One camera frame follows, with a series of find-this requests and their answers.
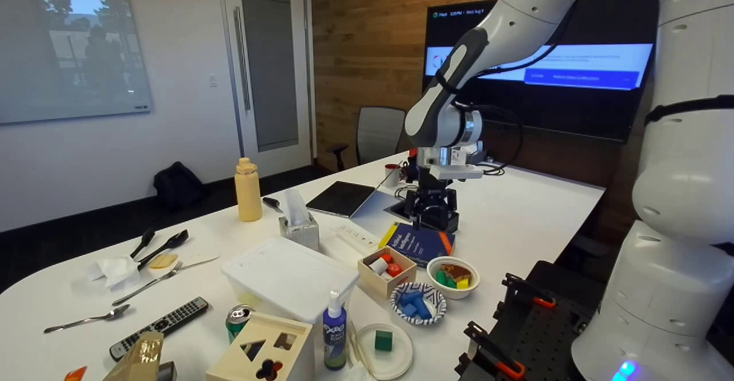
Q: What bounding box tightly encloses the black plastic spoon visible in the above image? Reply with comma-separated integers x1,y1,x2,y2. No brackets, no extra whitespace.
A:
137,230,190,271

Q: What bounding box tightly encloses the wall monitor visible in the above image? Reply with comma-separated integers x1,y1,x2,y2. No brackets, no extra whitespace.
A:
423,0,659,144

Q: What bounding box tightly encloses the white napkin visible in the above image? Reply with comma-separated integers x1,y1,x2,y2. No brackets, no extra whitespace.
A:
88,256,142,290

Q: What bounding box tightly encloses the black plastic spatula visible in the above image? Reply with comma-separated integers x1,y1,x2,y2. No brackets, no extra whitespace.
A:
129,228,157,260

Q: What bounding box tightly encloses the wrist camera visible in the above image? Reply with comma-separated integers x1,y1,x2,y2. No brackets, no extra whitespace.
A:
429,164,484,181

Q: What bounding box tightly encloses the grey tissue box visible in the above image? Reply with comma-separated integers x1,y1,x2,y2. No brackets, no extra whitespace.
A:
279,188,321,251

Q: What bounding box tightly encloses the white plate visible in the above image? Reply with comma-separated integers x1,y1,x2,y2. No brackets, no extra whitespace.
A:
349,323,414,380

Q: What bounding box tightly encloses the black remote control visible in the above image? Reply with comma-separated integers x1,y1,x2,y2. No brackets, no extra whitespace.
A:
109,297,210,362

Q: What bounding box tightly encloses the wooden shape sorter box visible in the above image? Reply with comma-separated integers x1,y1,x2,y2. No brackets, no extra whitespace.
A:
206,312,315,381

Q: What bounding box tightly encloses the white bowl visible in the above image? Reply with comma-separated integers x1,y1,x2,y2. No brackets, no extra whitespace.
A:
426,256,481,300

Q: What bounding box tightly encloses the small wooden box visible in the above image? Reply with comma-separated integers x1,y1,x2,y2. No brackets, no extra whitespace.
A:
357,246,418,300

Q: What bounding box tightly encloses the blue patterned plate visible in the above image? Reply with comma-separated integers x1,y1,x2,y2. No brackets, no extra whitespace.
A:
390,282,447,326

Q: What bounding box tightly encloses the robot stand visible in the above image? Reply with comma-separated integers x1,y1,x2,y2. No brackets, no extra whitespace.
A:
455,260,598,381

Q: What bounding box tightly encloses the white door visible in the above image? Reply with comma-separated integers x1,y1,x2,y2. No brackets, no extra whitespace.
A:
217,0,314,176

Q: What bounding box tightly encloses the door handle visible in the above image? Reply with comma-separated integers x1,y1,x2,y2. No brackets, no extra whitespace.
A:
233,6,252,112

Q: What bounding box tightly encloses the dark grey laptop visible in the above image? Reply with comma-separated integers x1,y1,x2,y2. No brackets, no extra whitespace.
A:
306,181,377,219

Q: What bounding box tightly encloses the silver spoon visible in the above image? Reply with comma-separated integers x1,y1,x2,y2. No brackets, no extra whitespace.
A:
43,304,131,335

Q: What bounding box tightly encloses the blue book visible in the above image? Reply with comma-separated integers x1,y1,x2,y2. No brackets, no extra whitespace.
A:
378,222,456,268

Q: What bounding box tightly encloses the blue spray bottle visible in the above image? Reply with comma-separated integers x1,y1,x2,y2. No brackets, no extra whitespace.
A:
322,290,349,371

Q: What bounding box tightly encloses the white plastic container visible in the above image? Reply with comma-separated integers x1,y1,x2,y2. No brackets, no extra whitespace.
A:
221,236,361,325

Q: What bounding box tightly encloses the silver fork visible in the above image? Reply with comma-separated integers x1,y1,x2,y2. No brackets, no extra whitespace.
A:
111,261,184,306

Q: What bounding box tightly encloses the green soda can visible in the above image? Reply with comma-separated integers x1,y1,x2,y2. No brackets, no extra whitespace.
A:
225,304,255,345

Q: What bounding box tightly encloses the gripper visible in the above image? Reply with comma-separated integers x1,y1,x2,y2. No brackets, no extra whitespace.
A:
404,166,460,232

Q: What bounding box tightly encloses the white power strip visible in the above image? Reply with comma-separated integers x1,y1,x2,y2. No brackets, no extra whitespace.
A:
334,223,382,256

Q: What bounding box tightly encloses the grey office chair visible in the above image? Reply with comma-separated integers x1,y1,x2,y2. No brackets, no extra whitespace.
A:
326,106,407,173

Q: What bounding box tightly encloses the silver knife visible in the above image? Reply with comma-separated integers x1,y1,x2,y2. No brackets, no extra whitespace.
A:
182,255,221,270

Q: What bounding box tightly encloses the yellow bottle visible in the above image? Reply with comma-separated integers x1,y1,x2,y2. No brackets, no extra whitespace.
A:
234,157,263,223

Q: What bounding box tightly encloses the glass whiteboard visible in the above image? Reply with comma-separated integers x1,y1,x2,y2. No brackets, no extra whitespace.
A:
0,0,153,125

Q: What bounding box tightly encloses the black backpack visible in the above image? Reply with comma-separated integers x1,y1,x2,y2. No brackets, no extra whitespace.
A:
153,161,208,210

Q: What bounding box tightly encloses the black cable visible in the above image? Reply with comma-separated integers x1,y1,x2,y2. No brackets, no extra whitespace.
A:
475,156,506,176

